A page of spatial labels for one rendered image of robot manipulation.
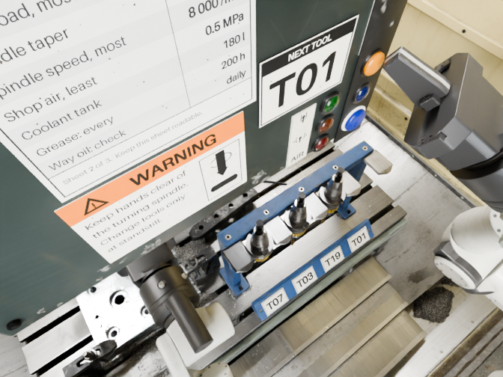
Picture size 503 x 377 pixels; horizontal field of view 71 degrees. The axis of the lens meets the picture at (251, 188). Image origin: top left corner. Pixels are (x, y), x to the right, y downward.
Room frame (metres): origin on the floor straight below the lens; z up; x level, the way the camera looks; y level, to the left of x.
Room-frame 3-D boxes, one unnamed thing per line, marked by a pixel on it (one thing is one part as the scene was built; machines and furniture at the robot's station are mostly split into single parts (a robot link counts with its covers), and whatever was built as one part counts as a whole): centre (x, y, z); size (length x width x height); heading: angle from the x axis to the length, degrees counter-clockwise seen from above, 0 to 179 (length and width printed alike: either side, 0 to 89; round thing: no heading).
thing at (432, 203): (0.65, -0.30, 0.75); 0.89 x 0.70 x 0.26; 34
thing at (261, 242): (0.30, -0.01, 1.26); 0.04 x 0.04 x 0.07
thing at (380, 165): (0.52, -0.33, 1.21); 0.07 x 0.05 x 0.01; 34
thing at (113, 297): (0.27, 0.33, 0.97); 0.29 x 0.23 x 0.05; 124
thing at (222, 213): (0.52, 0.09, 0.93); 0.26 x 0.05 x 0.06; 129
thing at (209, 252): (0.34, 0.17, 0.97); 0.13 x 0.03 x 0.15; 124
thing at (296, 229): (0.36, -0.11, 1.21); 0.06 x 0.06 x 0.03
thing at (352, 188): (0.46, -0.24, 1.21); 0.07 x 0.05 x 0.01; 34
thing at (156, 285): (0.21, 0.18, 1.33); 0.13 x 0.12 x 0.10; 124
